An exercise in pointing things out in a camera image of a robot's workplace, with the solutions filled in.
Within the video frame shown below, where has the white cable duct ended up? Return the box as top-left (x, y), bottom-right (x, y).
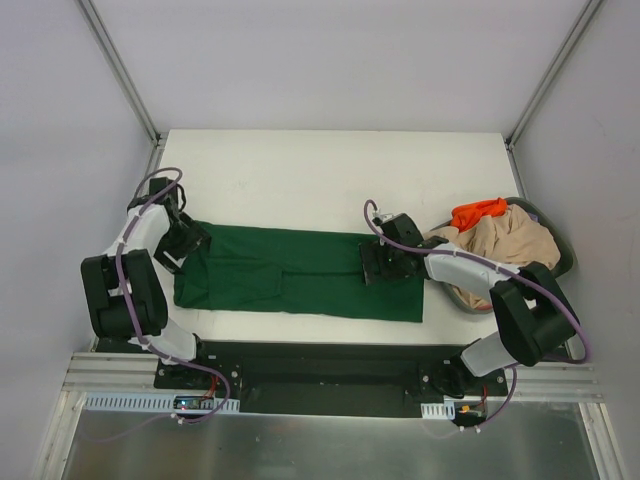
top-left (84, 393), bottom-right (240, 416)
top-left (420, 401), bottom-right (456, 421)

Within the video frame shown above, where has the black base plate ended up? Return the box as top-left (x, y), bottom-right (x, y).
top-left (153, 341), bottom-right (508, 418)

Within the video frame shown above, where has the grey laundry basket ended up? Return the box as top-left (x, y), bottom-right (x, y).
top-left (439, 196), bottom-right (577, 317)

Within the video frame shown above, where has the green t shirt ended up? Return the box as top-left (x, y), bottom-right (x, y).
top-left (173, 223), bottom-right (424, 323)

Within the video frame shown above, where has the aluminium side rail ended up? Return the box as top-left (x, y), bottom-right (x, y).
top-left (80, 145), bottom-right (168, 350)
top-left (507, 147), bottom-right (574, 361)

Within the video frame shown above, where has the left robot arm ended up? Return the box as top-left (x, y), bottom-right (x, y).
top-left (80, 168), bottom-right (212, 389)

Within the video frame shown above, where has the aluminium frame post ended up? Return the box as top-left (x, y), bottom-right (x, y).
top-left (75, 0), bottom-right (163, 147)
top-left (505, 0), bottom-right (606, 151)

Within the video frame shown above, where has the orange t shirt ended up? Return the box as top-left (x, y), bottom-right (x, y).
top-left (450, 198), bottom-right (508, 232)

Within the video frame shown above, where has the right aluminium frame post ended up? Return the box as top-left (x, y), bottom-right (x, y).
top-left (505, 0), bottom-right (606, 151)

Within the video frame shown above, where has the left aluminium frame post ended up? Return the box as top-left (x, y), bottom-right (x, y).
top-left (75, 0), bottom-right (163, 147)

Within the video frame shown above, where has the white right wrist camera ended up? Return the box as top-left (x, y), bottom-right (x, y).
top-left (373, 210), bottom-right (395, 226)

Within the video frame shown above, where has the beige t shirt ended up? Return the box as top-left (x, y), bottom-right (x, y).
top-left (424, 205), bottom-right (561, 311)

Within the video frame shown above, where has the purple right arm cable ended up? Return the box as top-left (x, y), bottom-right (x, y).
top-left (363, 199), bottom-right (594, 440)

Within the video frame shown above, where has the front aluminium rail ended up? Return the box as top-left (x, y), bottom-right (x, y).
top-left (62, 352), bottom-right (604, 403)

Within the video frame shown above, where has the right white cable duct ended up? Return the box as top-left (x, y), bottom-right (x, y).
top-left (420, 401), bottom-right (456, 421)

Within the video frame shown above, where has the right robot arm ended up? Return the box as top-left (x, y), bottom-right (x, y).
top-left (361, 201), bottom-right (582, 395)

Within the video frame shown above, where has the left aluminium side rail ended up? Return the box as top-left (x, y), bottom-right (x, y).
top-left (80, 145), bottom-right (168, 350)

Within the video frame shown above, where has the left white cable duct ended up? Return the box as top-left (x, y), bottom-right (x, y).
top-left (84, 393), bottom-right (240, 416)

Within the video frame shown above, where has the right aluminium side rail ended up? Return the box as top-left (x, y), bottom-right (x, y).
top-left (507, 147), bottom-right (574, 361)

